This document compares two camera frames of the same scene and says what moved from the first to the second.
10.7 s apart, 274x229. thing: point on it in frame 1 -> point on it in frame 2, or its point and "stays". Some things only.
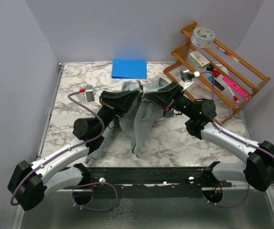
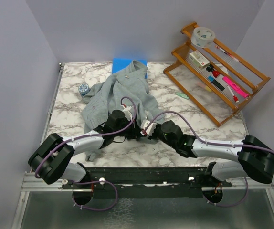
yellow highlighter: x=208 y=88 stays
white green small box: x=198 y=59 stays
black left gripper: x=121 y=102 -> x=135 y=129
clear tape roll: x=203 y=36 stays
